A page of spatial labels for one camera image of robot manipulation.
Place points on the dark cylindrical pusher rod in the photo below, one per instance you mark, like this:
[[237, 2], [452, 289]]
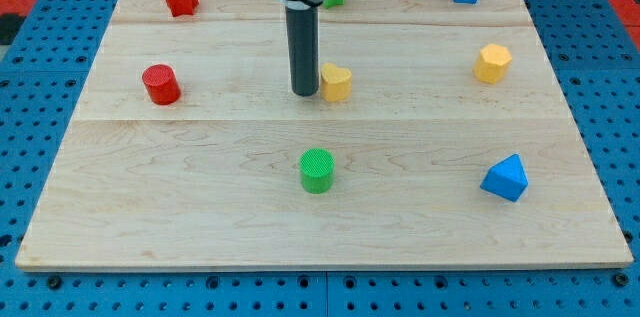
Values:
[[302, 35]]

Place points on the yellow heart block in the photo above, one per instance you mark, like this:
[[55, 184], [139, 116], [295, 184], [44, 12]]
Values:
[[335, 82]]

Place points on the green cylinder block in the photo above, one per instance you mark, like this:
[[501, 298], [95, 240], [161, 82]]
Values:
[[316, 167]]

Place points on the red cylinder block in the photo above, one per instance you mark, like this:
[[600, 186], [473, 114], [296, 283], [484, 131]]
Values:
[[161, 84]]

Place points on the light wooden board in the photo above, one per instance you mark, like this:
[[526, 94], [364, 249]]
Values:
[[441, 140]]

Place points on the yellow hexagon block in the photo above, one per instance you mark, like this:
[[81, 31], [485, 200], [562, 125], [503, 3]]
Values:
[[492, 63]]

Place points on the blue triangular prism block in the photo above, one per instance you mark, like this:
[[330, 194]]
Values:
[[506, 179]]

